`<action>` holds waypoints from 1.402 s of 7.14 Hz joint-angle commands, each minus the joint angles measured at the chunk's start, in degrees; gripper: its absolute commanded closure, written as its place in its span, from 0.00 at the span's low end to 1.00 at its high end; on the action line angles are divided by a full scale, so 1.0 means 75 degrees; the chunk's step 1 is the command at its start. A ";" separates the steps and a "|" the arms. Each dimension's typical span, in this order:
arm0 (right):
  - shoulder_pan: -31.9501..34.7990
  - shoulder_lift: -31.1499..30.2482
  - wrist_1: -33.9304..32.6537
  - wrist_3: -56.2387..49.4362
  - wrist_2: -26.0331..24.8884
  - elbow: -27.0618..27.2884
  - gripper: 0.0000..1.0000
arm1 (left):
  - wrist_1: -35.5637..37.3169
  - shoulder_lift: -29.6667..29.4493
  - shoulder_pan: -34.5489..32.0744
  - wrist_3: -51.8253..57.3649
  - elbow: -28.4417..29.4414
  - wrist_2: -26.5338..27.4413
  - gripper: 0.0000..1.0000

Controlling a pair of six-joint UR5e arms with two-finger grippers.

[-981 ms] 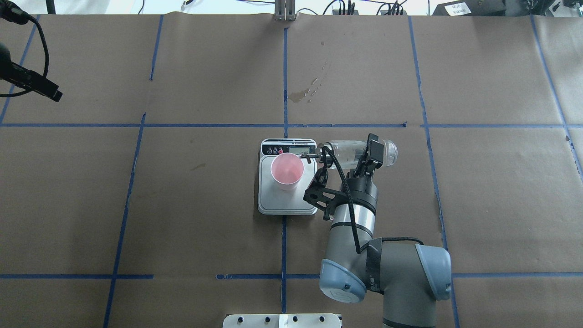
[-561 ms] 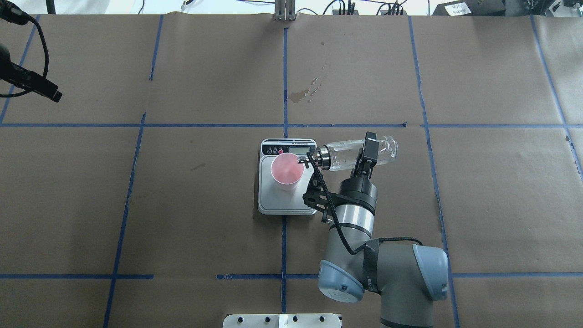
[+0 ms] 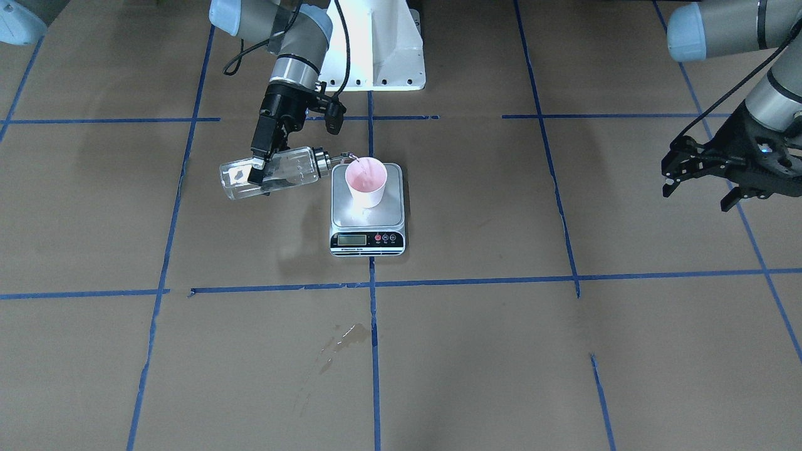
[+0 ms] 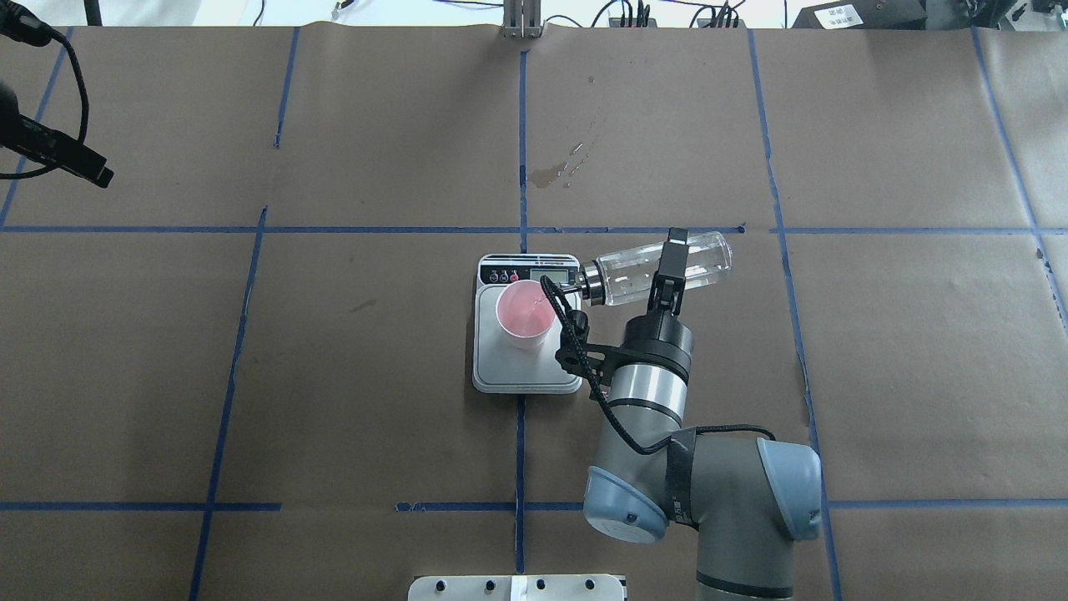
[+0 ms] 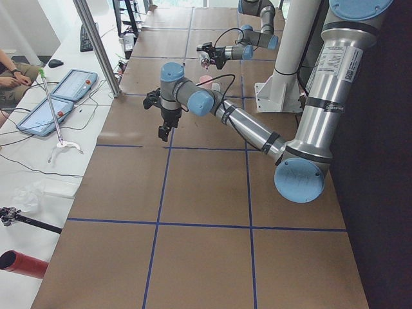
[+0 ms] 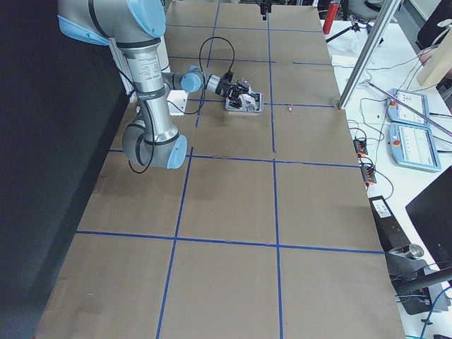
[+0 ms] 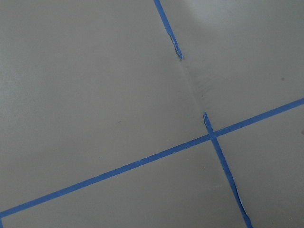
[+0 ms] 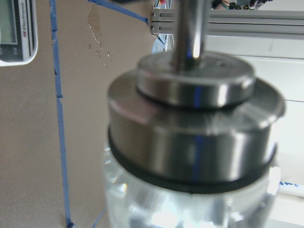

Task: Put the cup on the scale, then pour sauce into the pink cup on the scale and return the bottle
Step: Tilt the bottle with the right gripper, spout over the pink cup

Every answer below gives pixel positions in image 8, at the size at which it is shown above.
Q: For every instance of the white digital kitchen scale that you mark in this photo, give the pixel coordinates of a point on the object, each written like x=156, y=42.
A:
x=18, y=32

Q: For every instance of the glass sauce bottle metal spout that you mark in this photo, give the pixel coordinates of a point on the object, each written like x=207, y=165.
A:
x=191, y=137

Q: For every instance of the aluminium frame post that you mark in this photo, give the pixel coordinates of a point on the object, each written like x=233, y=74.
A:
x=241, y=23

